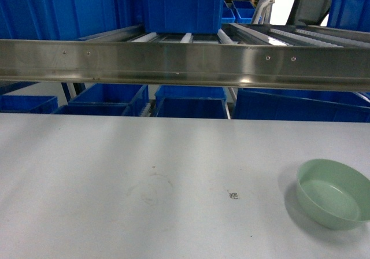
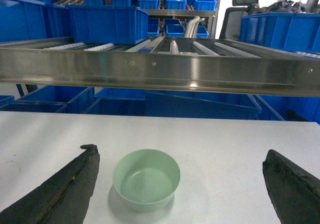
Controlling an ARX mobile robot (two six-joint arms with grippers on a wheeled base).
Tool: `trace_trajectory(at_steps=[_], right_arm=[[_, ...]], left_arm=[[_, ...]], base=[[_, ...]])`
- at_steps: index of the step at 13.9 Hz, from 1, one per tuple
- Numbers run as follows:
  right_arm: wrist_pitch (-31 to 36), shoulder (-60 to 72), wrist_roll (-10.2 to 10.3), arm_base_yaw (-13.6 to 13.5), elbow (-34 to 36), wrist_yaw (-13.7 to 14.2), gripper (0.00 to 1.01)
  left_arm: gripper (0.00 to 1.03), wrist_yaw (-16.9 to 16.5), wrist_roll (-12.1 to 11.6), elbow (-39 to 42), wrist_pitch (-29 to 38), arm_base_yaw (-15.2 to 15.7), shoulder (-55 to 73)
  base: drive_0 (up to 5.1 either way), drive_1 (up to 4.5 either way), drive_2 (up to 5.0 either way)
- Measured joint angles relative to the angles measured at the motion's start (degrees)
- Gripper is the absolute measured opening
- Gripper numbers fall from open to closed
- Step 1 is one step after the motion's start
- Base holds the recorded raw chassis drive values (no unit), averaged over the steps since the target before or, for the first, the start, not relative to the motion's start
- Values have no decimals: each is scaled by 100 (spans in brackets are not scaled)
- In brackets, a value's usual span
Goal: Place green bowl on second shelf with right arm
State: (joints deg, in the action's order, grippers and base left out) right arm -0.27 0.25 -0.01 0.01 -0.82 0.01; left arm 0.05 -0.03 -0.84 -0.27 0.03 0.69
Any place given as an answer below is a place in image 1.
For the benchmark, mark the stainless steel shelf rack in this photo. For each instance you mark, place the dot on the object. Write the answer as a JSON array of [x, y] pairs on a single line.
[[257, 56]]

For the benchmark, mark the blue crate on shelf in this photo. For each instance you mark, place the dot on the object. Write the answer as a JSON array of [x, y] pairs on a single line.
[[182, 16]]

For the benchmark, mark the light green plastic bowl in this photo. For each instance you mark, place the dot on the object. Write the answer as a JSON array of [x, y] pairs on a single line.
[[333, 194]]

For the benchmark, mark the blue bin lower centre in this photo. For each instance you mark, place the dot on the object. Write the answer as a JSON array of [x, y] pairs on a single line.
[[191, 102]]

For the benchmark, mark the blue bin lower right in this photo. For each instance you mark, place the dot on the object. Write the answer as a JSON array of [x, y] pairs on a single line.
[[300, 105]]

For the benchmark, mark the blue bin lower left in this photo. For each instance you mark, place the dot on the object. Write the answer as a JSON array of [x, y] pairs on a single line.
[[108, 100]]

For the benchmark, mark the small QR code sticker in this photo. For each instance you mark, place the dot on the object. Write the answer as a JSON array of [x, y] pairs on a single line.
[[233, 194]]

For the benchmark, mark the small blue bin background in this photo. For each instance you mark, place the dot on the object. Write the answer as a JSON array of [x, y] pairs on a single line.
[[243, 11]]

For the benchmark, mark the black mesh office chair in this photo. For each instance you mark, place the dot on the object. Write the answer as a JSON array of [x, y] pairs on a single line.
[[308, 12]]

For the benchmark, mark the blue bin far left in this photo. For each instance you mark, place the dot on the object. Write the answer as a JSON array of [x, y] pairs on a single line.
[[28, 104]]

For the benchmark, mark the large blue bin upper left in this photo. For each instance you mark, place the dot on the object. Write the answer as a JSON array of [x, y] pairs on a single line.
[[66, 19]]

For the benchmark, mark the blue bin upper right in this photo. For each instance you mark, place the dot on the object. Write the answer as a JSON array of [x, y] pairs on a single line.
[[349, 14]]

